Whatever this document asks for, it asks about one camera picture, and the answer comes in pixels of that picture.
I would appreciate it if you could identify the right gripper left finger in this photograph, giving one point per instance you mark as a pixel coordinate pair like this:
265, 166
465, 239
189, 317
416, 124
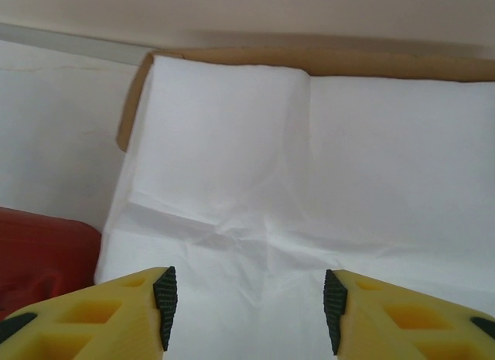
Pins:
77, 325

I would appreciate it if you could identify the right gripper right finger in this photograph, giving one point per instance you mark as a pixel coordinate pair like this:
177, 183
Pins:
406, 329

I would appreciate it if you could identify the red straw holder cup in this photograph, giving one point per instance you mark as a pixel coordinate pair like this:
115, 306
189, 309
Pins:
42, 251

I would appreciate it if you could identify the brown cardboard napkin box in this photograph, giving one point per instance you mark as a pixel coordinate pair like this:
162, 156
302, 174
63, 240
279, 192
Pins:
131, 104

